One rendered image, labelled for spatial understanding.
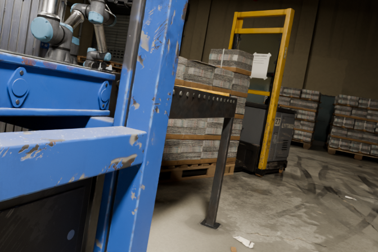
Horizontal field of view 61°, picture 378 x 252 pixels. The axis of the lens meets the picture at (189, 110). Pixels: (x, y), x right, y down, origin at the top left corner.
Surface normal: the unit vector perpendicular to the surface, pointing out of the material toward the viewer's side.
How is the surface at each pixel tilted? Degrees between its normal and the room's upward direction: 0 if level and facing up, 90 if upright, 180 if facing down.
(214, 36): 90
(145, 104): 90
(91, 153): 90
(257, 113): 90
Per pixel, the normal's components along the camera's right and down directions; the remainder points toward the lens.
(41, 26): -0.20, 0.15
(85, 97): 0.91, 0.18
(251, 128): -0.69, -0.07
